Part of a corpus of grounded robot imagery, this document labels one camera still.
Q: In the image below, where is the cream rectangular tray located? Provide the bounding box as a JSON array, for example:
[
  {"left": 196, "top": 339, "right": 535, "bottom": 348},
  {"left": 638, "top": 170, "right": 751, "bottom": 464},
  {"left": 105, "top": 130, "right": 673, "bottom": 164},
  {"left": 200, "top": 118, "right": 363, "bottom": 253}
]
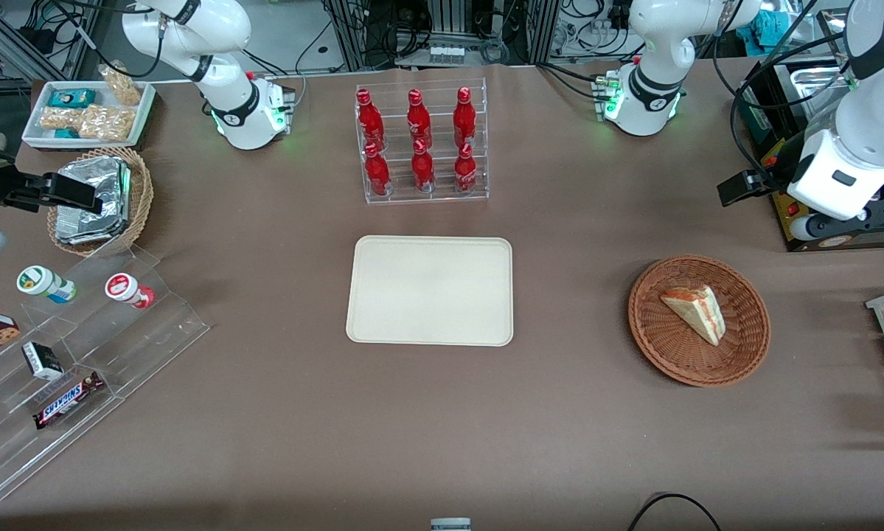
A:
[{"left": 345, "top": 235, "right": 515, "bottom": 347}]

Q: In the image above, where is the stainless steel pan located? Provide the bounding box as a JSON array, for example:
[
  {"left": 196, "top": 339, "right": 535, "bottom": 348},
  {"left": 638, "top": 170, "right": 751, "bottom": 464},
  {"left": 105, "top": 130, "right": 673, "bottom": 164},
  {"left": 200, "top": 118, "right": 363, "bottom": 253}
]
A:
[{"left": 773, "top": 64, "right": 857, "bottom": 113}]

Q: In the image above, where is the white rectangular snack tray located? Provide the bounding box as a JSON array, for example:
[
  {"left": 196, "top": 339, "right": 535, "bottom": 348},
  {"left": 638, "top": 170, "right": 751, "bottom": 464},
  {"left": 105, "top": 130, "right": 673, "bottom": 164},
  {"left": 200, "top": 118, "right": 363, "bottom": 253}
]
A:
[{"left": 21, "top": 80, "right": 157, "bottom": 151}]

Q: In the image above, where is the black floor cable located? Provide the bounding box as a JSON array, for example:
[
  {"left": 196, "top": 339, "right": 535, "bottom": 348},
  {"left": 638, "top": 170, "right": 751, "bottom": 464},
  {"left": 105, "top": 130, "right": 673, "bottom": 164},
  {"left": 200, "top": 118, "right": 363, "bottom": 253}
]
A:
[{"left": 627, "top": 492, "right": 723, "bottom": 531}]

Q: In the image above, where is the red cola bottle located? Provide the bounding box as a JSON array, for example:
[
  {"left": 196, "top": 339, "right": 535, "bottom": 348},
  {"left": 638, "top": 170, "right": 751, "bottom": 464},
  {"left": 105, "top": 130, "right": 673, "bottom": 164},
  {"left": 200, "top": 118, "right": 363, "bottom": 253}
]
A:
[
  {"left": 411, "top": 139, "right": 437, "bottom": 195},
  {"left": 406, "top": 88, "right": 434, "bottom": 150},
  {"left": 363, "top": 142, "right": 393, "bottom": 198},
  {"left": 453, "top": 142, "right": 479, "bottom": 195},
  {"left": 356, "top": 88, "right": 386, "bottom": 153},
  {"left": 453, "top": 86, "right": 478, "bottom": 149}
]

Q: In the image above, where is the foil wrapped food pack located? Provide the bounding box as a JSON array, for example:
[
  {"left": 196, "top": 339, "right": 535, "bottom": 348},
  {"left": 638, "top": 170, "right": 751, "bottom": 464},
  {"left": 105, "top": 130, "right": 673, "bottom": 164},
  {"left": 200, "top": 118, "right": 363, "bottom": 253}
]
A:
[{"left": 54, "top": 156, "right": 133, "bottom": 246}]

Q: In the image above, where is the clear acrylic stepped display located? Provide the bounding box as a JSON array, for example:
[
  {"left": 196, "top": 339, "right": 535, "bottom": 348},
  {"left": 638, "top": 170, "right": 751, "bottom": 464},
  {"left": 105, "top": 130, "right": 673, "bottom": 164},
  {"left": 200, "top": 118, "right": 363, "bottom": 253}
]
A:
[{"left": 0, "top": 243, "right": 212, "bottom": 503}]

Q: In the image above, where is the clear acrylic bottle rack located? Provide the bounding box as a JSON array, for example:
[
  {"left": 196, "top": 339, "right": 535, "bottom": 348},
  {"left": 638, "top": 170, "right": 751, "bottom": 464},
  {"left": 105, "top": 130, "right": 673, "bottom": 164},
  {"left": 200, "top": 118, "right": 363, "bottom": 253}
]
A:
[{"left": 354, "top": 77, "right": 490, "bottom": 207}]

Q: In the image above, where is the teal cloth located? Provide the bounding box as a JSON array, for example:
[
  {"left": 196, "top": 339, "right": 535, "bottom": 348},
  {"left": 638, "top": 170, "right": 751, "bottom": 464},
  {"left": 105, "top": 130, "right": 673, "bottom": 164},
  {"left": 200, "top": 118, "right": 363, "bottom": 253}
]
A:
[{"left": 750, "top": 9, "right": 790, "bottom": 46}]

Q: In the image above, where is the red lid yogurt cup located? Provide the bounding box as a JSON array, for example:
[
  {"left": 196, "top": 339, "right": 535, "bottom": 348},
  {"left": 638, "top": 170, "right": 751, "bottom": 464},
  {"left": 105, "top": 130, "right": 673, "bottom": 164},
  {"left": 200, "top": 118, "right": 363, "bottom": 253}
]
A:
[{"left": 104, "top": 272, "right": 157, "bottom": 310}]

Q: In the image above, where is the light tan wicker basket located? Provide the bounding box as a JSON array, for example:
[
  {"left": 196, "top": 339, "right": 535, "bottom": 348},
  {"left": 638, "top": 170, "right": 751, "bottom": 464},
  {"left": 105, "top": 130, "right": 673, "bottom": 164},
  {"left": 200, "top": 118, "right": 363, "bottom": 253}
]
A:
[{"left": 46, "top": 146, "right": 156, "bottom": 258}]

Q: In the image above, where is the triangular sandwich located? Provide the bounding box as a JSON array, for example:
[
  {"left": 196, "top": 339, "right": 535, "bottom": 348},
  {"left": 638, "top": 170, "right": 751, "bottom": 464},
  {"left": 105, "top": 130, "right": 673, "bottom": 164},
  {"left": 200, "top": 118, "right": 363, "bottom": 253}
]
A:
[{"left": 660, "top": 285, "right": 728, "bottom": 347}]

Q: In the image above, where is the snickers chocolate bar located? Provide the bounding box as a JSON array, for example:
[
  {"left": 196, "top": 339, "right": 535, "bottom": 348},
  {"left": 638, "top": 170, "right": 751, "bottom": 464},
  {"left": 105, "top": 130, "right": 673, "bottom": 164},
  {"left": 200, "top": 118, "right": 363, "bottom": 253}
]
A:
[{"left": 32, "top": 369, "right": 106, "bottom": 431}]

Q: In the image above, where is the small black white box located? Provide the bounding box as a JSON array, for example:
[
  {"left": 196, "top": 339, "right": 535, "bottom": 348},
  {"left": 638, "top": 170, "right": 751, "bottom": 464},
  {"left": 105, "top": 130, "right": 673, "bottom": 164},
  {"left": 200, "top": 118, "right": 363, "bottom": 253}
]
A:
[{"left": 21, "top": 340, "right": 66, "bottom": 383}]

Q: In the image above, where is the brown round wicker basket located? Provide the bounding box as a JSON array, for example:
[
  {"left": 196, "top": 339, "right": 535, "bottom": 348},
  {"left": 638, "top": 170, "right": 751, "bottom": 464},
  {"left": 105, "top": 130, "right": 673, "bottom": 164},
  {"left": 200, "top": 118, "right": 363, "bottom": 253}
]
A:
[{"left": 627, "top": 254, "right": 772, "bottom": 389}]

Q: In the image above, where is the green lid yogurt cup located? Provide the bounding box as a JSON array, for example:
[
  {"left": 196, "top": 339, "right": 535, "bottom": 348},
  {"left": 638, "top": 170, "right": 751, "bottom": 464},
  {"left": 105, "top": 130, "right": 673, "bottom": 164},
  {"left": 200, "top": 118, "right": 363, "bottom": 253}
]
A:
[{"left": 15, "top": 265, "right": 78, "bottom": 305}]

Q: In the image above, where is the teal snack box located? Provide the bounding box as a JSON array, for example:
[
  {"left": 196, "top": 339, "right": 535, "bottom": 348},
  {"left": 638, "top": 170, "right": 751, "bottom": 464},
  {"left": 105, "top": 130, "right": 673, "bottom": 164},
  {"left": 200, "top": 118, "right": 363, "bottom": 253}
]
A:
[{"left": 48, "top": 88, "right": 98, "bottom": 110}]

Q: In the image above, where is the black equipment box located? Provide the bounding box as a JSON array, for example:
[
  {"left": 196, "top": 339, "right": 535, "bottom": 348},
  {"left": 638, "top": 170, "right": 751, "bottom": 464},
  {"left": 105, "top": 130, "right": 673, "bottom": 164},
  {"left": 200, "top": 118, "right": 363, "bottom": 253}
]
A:
[{"left": 737, "top": 58, "right": 884, "bottom": 254}]

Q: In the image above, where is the clear bag of crackers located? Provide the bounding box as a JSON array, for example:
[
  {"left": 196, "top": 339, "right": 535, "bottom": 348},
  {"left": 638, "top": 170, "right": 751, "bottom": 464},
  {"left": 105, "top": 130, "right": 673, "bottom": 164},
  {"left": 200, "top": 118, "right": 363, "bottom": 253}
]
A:
[
  {"left": 39, "top": 106, "right": 88, "bottom": 134},
  {"left": 99, "top": 62, "right": 143, "bottom": 107},
  {"left": 79, "top": 104, "right": 137, "bottom": 143}
]

